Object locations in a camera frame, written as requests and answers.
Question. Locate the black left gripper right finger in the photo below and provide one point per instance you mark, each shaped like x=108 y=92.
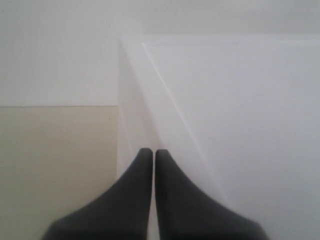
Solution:
x=185 y=212

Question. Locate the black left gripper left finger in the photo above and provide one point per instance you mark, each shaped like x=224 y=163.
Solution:
x=120 y=213

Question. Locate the white translucent drawer cabinet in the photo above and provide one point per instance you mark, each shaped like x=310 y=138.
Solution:
x=240 y=114

